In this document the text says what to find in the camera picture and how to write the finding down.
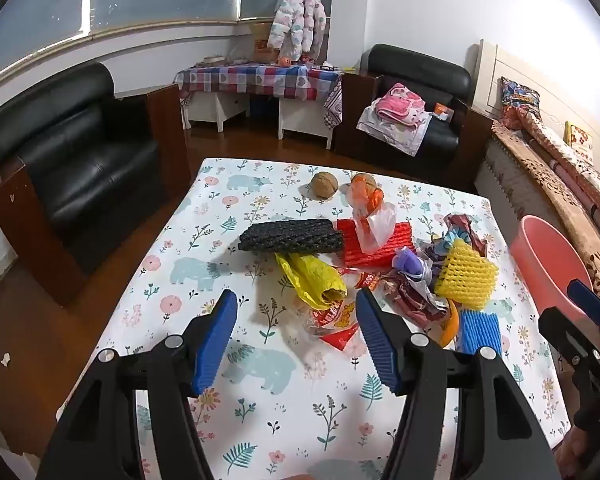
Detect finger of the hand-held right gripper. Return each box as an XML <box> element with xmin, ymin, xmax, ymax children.
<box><xmin>566</xmin><ymin>279</ymin><xmax>600</xmax><ymax>341</ymax></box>
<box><xmin>538</xmin><ymin>305</ymin><xmax>600</xmax><ymax>433</ymax></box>

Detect patterned hanging cloth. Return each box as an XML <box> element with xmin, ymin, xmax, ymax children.
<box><xmin>322</xmin><ymin>80</ymin><xmax>344</xmax><ymax>128</ymax></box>

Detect pink folded clothes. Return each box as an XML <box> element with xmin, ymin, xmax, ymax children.
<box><xmin>356</xmin><ymin>105</ymin><xmax>433</xmax><ymax>157</ymax></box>

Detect colourful wrapper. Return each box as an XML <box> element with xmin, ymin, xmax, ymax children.
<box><xmin>417</xmin><ymin>212</ymin><xmax>488</xmax><ymax>266</ymax></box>

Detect orange and white plastic bag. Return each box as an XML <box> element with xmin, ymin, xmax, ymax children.
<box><xmin>347</xmin><ymin>177</ymin><xmax>398</xmax><ymax>253</ymax></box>

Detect cream bed headboard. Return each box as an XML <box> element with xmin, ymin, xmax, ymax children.
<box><xmin>472</xmin><ymin>39</ymin><xmax>600</xmax><ymax>146</ymax></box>

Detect person's right hand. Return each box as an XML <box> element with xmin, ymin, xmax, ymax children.
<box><xmin>555</xmin><ymin>430</ymin><xmax>600</xmax><ymax>480</ymax></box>

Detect yellow foam net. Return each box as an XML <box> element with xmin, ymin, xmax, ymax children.
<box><xmin>434</xmin><ymin>239</ymin><xmax>499</xmax><ymax>311</ymax></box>

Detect red foam net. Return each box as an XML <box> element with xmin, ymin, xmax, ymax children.
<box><xmin>336</xmin><ymin>219</ymin><xmax>415</xmax><ymax>268</ymax></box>

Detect quilted mattress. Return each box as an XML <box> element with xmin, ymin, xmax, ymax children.
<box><xmin>475</xmin><ymin>135</ymin><xmax>581</xmax><ymax>261</ymax></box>

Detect walnut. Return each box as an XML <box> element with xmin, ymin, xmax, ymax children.
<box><xmin>310</xmin><ymin>171</ymin><xmax>340</xmax><ymax>199</ymax></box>
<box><xmin>350</xmin><ymin>173</ymin><xmax>378</xmax><ymax>196</ymax></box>

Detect brown floral blanket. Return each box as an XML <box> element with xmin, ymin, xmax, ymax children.
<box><xmin>490</xmin><ymin>120</ymin><xmax>600</xmax><ymax>306</ymax></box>

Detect floral bear tablecloth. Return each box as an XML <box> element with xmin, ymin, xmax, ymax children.
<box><xmin>55</xmin><ymin>157</ymin><xmax>573</xmax><ymax>480</ymax></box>

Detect orange peel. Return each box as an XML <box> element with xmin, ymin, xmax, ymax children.
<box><xmin>427</xmin><ymin>299</ymin><xmax>461</xmax><ymax>348</ymax></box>

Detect yellow floral pillow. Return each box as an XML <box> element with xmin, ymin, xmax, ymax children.
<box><xmin>564</xmin><ymin>121</ymin><xmax>595</xmax><ymax>161</ymax></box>

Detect yellow plastic bag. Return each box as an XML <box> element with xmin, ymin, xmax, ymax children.
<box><xmin>275</xmin><ymin>252</ymin><xmax>348</xmax><ymax>311</ymax></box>

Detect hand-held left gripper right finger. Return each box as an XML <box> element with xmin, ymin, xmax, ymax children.
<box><xmin>355</xmin><ymin>287</ymin><xmax>563</xmax><ymax>480</ymax></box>

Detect blue foam net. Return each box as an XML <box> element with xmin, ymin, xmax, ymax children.
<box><xmin>457</xmin><ymin>309</ymin><xmax>503</xmax><ymax>358</ymax></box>

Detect pink blanket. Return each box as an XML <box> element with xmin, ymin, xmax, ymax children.
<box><xmin>375</xmin><ymin>82</ymin><xmax>426</xmax><ymax>126</ymax></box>

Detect checked tablecloth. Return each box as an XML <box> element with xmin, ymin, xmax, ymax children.
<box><xmin>174</xmin><ymin>62</ymin><xmax>346</xmax><ymax>128</ymax></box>

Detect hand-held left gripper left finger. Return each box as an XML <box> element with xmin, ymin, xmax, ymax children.
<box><xmin>37</xmin><ymin>289</ymin><xmax>239</xmax><ymax>480</ymax></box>

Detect white puffy jacket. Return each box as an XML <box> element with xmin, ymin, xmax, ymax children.
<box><xmin>267</xmin><ymin>0</ymin><xmax>328</xmax><ymax>61</ymax></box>

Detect pink plastic bucket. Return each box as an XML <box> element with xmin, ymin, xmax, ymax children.
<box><xmin>509</xmin><ymin>215</ymin><xmax>593</xmax><ymax>323</ymax></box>

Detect black leather sofa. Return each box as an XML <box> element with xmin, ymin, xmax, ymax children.
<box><xmin>0</xmin><ymin>62</ymin><xmax>191</xmax><ymax>306</ymax></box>

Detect red snack wrapper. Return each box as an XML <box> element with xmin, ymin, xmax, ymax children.
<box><xmin>307</xmin><ymin>265</ymin><xmax>381</xmax><ymax>351</ymax></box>

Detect black foam net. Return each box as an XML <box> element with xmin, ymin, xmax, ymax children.
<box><xmin>238</xmin><ymin>218</ymin><xmax>344</xmax><ymax>255</ymax></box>

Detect colourful cartoon pillow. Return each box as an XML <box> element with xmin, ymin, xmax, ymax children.
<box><xmin>497</xmin><ymin>76</ymin><xmax>542</xmax><ymax>123</ymax></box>

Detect black leather armchair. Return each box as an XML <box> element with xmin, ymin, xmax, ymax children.
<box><xmin>332</xmin><ymin>43</ymin><xmax>495</xmax><ymax>181</ymax></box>

